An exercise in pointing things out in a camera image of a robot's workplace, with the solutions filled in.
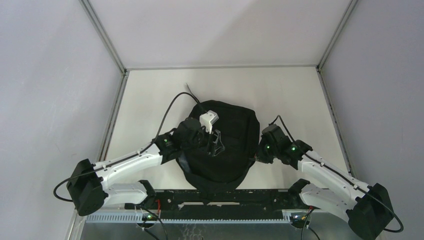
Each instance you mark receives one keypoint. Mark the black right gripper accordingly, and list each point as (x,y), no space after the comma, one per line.
(261,157)

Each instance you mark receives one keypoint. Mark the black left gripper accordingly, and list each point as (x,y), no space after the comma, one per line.
(213,146)

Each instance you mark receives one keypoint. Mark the black student backpack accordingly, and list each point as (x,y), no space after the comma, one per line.
(225,170)

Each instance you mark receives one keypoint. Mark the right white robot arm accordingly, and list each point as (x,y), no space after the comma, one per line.
(367,209)

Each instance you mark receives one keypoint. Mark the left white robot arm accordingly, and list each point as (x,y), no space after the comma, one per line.
(95,185)

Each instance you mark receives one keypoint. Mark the black front mounting rail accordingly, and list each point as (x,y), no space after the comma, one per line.
(237,204)

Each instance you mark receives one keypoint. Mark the white slotted cable duct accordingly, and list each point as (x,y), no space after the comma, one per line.
(132,217)

